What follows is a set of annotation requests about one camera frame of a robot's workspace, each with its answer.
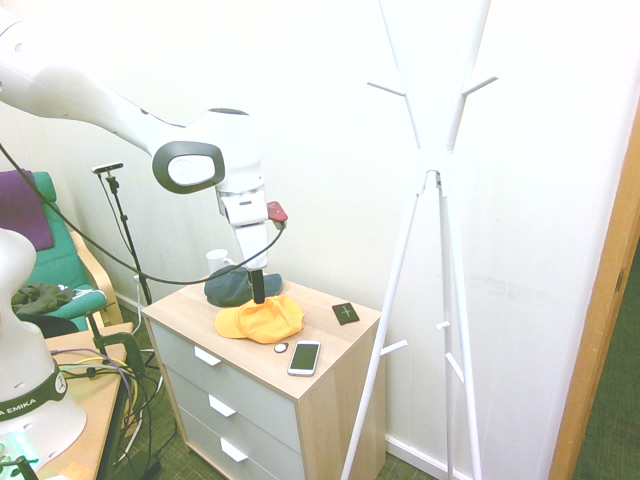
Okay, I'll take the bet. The dark metal C-clamp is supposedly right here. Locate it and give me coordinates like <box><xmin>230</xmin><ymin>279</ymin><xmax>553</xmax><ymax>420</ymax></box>
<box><xmin>84</xmin><ymin>310</ymin><xmax>147</xmax><ymax>382</ymax></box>

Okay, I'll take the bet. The white mug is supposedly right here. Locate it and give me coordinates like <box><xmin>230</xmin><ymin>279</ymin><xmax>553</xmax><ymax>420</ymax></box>
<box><xmin>205</xmin><ymin>248</ymin><xmax>236</xmax><ymax>276</ymax></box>

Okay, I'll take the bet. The black wallet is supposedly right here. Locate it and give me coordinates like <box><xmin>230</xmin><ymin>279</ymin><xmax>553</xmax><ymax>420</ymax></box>
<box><xmin>331</xmin><ymin>301</ymin><xmax>362</xmax><ymax>327</ymax></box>

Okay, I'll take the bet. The orange smiley cap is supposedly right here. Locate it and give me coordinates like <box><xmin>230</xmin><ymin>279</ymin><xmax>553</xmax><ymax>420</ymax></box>
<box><xmin>214</xmin><ymin>294</ymin><xmax>306</xmax><ymax>346</ymax></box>

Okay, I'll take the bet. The dark blue-green cap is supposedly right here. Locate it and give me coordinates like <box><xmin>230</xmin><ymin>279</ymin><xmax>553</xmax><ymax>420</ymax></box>
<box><xmin>203</xmin><ymin>264</ymin><xmax>287</xmax><ymax>308</ymax></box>

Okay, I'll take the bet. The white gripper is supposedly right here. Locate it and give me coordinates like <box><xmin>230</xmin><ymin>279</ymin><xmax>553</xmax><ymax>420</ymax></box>
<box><xmin>233</xmin><ymin>221</ymin><xmax>272</xmax><ymax>306</ymax></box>

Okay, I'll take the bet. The wooden dresser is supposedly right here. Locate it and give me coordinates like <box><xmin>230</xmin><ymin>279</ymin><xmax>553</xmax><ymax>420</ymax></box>
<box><xmin>141</xmin><ymin>278</ymin><xmax>388</xmax><ymax>480</ymax></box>

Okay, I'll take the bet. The grey dresser drawer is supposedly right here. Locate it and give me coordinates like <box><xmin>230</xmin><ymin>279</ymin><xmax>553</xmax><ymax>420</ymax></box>
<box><xmin>162</xmin><ymin>366</ymin><xmax>305</xmax><ymax>480</ymax></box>
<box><xmin>175</xmin><ymin>405</ymin><xmax>306</xmax><ymax>480</ymax></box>
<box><xmin>148</xmin><ymin>319</ymin><xmax>303</xmax><ymax>455</ymax></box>

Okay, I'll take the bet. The white drawer handle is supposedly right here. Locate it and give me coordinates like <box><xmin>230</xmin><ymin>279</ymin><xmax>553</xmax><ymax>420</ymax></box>
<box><xmin>206</xmin><ymin>394</ymin><xmax>238</xmax><ymax>419</ymax></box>
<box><xmin>219</xmin><ymin>438</ymin><xmax>250</xmax><ymax>464</ymax></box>
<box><xmin>193</xmin><ymin>345</ymin><xmax>223</xmax><ymax>368</ymax></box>

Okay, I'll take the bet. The white coat rack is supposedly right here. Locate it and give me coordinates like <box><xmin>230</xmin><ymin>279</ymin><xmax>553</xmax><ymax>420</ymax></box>
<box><xmin>339</xmin><ymin>0</ymin><xmax>500</xmax><ymax>480</ymax></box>

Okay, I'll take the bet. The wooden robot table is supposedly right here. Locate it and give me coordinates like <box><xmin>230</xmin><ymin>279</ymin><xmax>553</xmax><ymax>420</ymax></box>
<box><xmin>42</xmin><ymin>321</ymin><xmax>137</xmax><ymax>480</ymax></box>

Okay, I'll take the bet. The white smartphone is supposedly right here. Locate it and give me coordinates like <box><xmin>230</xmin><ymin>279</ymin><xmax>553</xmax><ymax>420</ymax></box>
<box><xmin>287</xmin><ymin>339</ymin><xmax>323</xmax><ymax>377</ymax></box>

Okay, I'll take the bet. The black tripod stand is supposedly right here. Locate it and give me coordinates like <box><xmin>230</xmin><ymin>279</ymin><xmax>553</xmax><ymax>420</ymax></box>
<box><xmin>97</xmin><ymin>172</ymin><xmax>154</xmax><ymax>308</ymax></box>

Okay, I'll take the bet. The purple cloth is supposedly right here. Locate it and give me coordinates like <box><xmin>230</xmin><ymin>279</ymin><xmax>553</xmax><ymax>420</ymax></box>
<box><xmin>0</xmin><ymin>169</ymin><xmax>55</xmax><ymax>252</ymax></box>

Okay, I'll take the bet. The green armchair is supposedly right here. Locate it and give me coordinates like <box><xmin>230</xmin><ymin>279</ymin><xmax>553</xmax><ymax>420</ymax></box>
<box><xmin>0</xmin><ymin>171</ymin><xmax>124</xmax><ymax>342</ymax></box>

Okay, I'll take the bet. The yellow cable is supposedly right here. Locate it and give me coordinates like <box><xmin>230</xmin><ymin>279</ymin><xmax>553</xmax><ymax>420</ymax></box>
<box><xmin>49</xmin><ymin>353</ymin><xmax>142</xmax><ymax>417</ymax></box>

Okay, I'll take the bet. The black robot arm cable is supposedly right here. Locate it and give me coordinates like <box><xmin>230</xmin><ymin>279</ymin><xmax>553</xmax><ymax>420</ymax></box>
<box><xmin>0</xmin><ymin>142</ymin><xmax>289</xmax><ymax>287</ymax></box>

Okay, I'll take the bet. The dark clothing pile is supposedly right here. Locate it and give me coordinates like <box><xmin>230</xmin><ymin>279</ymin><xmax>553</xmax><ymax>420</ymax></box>
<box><xmin>10</xmin><ymin>281</ymin><xmax>76</xmax><ymax>319</ymax></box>

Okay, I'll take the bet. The purple cable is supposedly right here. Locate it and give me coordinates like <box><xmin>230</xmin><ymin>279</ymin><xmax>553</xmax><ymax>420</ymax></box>
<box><xmin>49</xmin><ymin>346</ymin><xmax>140</xmax><ymax>402</ymax></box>

